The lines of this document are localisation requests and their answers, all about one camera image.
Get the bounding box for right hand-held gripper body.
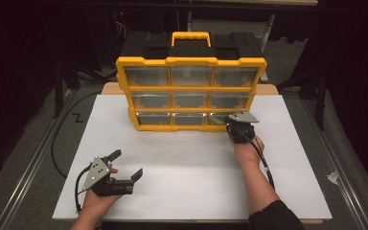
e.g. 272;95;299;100
225;110;260;144

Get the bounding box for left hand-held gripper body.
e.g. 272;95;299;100
81;155;135;197

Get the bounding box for clear plastic drawer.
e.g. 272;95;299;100
207;111;235;127

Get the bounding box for yellow black drawer organizer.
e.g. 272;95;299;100
115;31;268;132

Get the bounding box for person's right hand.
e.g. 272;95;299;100
232;134;265;168

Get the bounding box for person's left hand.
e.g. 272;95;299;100
81;190;123;215

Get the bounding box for white board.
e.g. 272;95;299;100
52;94;334;221

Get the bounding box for grid of clear drawers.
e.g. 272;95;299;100
124;65;259;127

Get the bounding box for dark metal stand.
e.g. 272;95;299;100
277;68;330;131
51;58;81;120

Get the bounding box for person's black sleeve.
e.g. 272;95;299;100
247;199;305;230

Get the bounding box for crumpled white paper scrap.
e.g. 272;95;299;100
327;171;340;186

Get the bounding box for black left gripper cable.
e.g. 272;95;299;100
74;164;94;214

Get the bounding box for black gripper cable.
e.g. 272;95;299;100
74;164;94;214
234;127;276;191

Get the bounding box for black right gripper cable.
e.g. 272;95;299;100
234;127;276;191

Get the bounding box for black floor cable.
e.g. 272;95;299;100
50;90;104;179

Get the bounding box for metal floor rail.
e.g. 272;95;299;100
0;89;75;230
301;97;368;230

